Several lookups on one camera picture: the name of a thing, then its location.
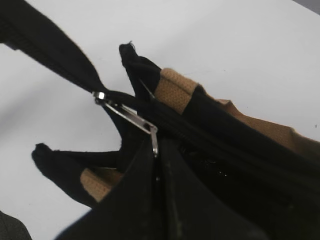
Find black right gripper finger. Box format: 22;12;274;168
0;211;32;240

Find black canvas tote bag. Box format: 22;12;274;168
0;0;320;240

